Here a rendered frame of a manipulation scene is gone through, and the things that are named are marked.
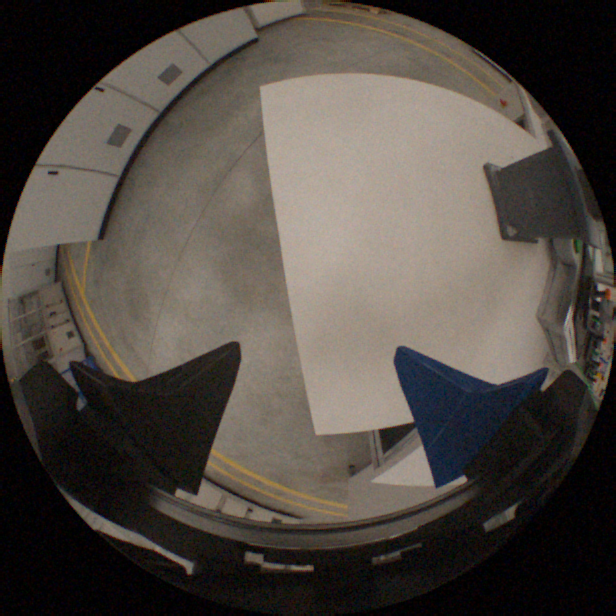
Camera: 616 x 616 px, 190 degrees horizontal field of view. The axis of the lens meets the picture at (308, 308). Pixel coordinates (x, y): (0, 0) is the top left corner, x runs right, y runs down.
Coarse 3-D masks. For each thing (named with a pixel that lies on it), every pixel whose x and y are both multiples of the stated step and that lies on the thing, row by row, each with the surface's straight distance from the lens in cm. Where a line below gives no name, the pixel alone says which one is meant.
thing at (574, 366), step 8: (568, 368) 58; (576, 368) 56; (584, 376) 57; (592, 400) 63; (592, 408) 66; (592, 416) 70; (592, 424) 72; (584, 432) 70; (584, 440) 72; (576, 448) 70; (576, 456) 72
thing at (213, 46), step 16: (208, 16) 290; (224, 16) 301; (240, 16) 314; (192, 32) 278; (208, 32) 287; (224, 32) 298; (240, 32) 312; (208, 48) 286; (224, 48) 298; (240, 48) 317
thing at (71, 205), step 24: (48, 168) 241; (72, 168) 245; (24, 192) 247; (48, 192) 246; (72, 192) 249; (96, 192) 257; (24, 216) 252; (48, 216) 253; (72, 216) 258; (96, 216) 268; (24, 240) 260; (48, 240) 263; (72, 240) 270; (96, 240) 284
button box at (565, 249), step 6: (558, 240) 55; (564, 240) 54; (570, 240) 54; (558, 246) 55; (564, 246) 54; (570, 246) 53; (558, 252) 56; (564, 252) 56; (570, 252) 55; (564, 258) 57; (570, 258) 56; (576, 258) 58; (570, 264) 58; (576, 264) 58
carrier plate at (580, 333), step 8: (584, 248) 69; (584, 256) 67; (584, 272) 64; (592, 272) 79; (584, 280) 64; (584, 288) 65; (584, 296) 66; (576, 304) 60; (576, 312) 59; (576, 320) 59; (576, 328) 62; (576, 336) 65; (584, 336) 79; (576, 344) 70; (576, 352) 76
